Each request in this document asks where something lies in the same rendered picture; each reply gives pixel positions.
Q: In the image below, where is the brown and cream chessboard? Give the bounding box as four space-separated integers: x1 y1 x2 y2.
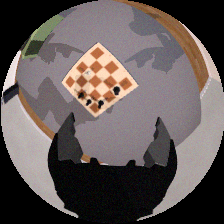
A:
62 43 138 117

